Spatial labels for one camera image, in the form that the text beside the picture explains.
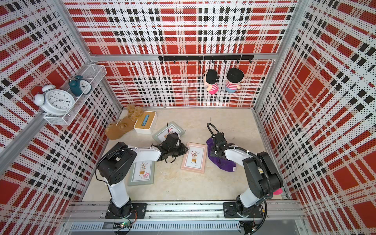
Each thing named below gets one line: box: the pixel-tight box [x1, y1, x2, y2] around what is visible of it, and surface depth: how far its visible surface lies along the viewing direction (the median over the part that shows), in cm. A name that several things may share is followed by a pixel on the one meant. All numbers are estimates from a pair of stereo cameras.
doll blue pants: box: [225, 67, 245, 94], surface depth 100 cm
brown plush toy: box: [105, 104, 144, 141], surface depth 104 cm
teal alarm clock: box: [68, 74, 93, 97], surface depth 74 cm
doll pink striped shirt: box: [203, 68, 219, 95], surface depth 97 cm
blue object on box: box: [141, 114, 150, 127], surface depth 110 cm
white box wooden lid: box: [133, 110, 158, 135], surface depth 107 cm
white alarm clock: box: [29, 84, 75, 117], surface depth 63 cm
